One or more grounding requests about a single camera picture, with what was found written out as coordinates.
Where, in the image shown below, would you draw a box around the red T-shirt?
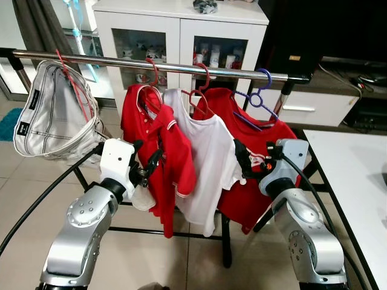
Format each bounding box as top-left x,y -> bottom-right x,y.
206,86 -> 303,235

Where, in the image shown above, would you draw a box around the red polo shirt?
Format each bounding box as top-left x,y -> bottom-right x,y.
120,83 -> 198,239

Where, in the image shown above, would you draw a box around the plain grey curtain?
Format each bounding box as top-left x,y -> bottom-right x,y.
15,0 -> 74,55

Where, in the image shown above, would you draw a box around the metal clothes rack black frame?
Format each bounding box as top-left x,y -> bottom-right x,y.
0,48 -> 330,269

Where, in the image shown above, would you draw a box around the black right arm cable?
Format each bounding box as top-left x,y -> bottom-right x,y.
275,145 -> 371,290

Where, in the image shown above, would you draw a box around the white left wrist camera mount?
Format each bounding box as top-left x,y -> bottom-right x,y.
99,138 -> 137,185

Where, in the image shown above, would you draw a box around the purple plastic clothes hanger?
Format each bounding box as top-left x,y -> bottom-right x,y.
233,68 -> 280,132

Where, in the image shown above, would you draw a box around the white low drawer unit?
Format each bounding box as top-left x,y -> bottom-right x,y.
266,57 -> 387,131

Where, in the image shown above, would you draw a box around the small grey toy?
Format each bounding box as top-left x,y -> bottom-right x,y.
192,0 -> 218,15

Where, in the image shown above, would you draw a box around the white glass door cabinet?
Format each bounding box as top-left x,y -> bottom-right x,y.
94,0 -> 270,118

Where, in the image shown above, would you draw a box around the plain white T-shirt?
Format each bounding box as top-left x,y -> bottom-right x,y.
162,89 -> 244,237

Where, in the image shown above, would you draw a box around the teal floor mat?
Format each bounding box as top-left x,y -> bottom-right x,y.
0,108 -> 24,143

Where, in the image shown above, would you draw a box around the cream denim shorts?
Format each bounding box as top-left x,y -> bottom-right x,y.
13,60 -> 112,165

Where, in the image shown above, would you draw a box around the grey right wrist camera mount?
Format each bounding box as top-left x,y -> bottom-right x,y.
260,139 -> 309,195

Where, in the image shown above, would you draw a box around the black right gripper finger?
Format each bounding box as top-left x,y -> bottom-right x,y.
235,140 -> 251,178

